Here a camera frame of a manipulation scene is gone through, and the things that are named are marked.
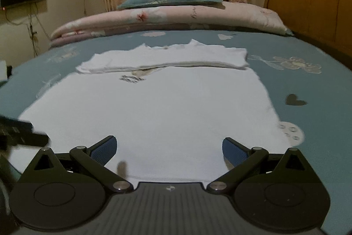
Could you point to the wooden headboard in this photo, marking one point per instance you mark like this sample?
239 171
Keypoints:
310 3

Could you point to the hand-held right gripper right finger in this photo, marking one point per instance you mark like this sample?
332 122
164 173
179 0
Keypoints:
233 152

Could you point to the pink floral quilt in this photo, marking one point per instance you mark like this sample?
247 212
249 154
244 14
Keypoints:
178 17

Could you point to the white printed t-shirt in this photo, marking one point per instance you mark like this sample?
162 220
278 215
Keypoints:
165 108

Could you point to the blue floral bed sheet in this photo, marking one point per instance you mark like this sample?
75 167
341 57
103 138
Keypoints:
316 113

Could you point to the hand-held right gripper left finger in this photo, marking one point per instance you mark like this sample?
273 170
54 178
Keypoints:
106 151

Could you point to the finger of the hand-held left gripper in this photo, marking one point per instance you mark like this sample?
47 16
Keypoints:
30 139
16 125

